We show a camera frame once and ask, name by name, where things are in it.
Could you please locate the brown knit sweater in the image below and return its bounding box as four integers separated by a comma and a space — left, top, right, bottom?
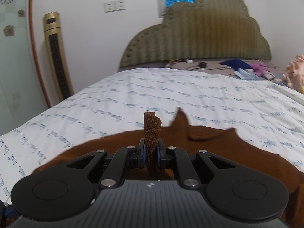
34, 109, 303, 227

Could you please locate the white quilt with blue script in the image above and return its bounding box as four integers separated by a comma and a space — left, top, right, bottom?
1, 68, 303, 202

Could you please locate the light blue folded cloth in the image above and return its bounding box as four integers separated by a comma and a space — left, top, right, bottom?
234, 68, 260, 81

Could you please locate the purple garment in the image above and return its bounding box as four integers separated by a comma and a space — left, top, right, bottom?
249, 63, 270, 77

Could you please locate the navy blue garment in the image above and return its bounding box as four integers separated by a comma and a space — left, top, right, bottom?
219, 59, 253, 72

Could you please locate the black charger on bed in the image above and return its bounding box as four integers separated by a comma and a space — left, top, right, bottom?
198, 62, 207, 68

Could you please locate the pink garment pile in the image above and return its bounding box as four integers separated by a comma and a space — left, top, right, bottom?
285, 55, 304, 94

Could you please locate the gold tower air conditioner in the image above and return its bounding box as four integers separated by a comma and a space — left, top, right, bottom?
43, 11, 74, 101

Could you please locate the olive upholstered headboard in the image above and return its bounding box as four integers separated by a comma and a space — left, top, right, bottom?
120, 0, 272, 67

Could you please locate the glass door with red frame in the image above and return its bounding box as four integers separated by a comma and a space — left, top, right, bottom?
1, 0, 51, 134

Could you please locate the white wall socket plate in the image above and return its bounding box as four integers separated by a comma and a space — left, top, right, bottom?
104, 0, 126, 13

